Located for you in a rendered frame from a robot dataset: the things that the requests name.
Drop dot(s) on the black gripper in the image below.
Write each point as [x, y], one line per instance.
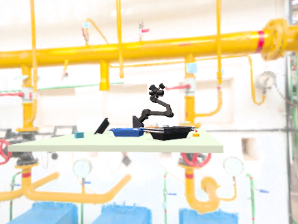
[161, 86]

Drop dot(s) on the blue plastic tray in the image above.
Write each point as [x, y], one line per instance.
[127, 132]

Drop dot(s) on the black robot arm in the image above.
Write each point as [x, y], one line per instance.
[154, 98]

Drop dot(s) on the small light blue block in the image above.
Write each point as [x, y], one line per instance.
[79, 135]

